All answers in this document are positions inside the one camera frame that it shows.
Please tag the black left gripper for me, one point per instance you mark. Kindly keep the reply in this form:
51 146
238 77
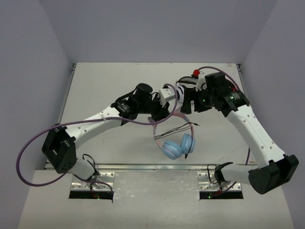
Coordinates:
161 113

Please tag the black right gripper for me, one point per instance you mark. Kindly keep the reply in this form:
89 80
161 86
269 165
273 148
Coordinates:
190 95

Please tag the pink blue cat-ear headphones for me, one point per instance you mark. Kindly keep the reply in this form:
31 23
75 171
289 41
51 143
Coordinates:
173 150

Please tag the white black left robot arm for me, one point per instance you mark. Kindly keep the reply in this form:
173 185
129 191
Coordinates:
62 142

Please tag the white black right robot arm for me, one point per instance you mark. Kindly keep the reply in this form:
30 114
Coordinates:
273 166

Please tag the white black headphones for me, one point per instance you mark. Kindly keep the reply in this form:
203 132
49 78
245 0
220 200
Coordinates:
182 84

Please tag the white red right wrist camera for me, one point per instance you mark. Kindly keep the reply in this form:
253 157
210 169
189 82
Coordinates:
199 76

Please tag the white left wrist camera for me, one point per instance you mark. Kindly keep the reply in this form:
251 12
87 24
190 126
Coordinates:
166 95

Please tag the silver aluminium rail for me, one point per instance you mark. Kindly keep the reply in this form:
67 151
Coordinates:
152 167

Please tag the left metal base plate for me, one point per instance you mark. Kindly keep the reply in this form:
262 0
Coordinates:
105 181

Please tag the metal base plate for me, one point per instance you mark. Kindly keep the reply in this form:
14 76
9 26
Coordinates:
105 181
208 183

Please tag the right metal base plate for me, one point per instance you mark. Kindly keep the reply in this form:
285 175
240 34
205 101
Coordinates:
208 183

